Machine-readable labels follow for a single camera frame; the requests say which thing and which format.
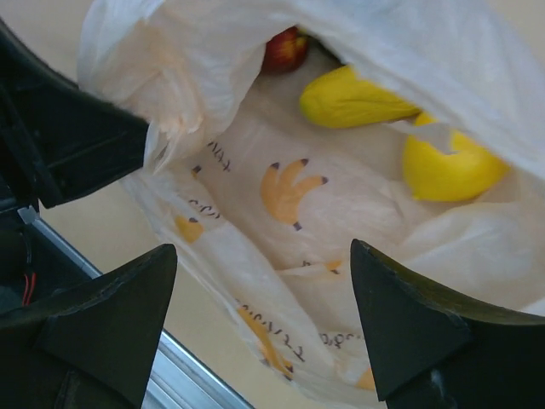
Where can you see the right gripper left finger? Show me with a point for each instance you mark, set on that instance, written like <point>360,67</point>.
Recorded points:
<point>90,346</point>

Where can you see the yellow fruit in bag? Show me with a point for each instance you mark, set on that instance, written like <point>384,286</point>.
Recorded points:
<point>466,172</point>

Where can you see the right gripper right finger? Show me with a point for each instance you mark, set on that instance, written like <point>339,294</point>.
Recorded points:
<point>433,347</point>

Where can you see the dark red fruit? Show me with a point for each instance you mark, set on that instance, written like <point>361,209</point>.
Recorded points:
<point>285,52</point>

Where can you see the aluminium front rail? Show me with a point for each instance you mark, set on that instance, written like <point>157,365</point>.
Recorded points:
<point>178,378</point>

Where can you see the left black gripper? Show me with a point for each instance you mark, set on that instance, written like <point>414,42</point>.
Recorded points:
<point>58,144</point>

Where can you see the orange printed plastic bag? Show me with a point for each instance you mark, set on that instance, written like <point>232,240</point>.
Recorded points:
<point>263,205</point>

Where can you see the yellow banana fruit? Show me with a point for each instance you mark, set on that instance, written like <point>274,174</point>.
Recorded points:
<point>341,99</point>

